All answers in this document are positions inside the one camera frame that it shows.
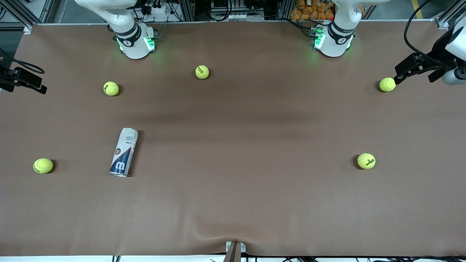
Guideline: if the aluminium frame strut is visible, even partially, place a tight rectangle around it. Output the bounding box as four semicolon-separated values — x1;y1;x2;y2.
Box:
435;0;466;30
5;0;35;34

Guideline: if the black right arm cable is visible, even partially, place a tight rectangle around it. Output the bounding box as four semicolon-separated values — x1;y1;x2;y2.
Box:
0;47;45;74

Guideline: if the brown table mat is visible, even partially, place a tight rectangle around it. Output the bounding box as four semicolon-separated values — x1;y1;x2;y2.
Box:
0;20;466;257

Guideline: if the white power strip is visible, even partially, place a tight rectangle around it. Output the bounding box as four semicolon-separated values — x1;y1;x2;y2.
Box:
144;0;173;16

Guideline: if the blue white tennis ball can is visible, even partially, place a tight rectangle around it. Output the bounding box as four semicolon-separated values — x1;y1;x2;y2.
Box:
109;127;139;178

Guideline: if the aluminium frame post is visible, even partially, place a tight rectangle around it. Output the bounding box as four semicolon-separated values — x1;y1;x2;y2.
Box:
279;0;293;20
181;0;195;21

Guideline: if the pile of orange objects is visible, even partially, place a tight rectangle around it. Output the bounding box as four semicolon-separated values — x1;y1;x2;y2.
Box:
290;0;335;21

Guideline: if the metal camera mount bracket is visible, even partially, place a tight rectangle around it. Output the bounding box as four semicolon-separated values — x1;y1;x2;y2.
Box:
223;241;246;262

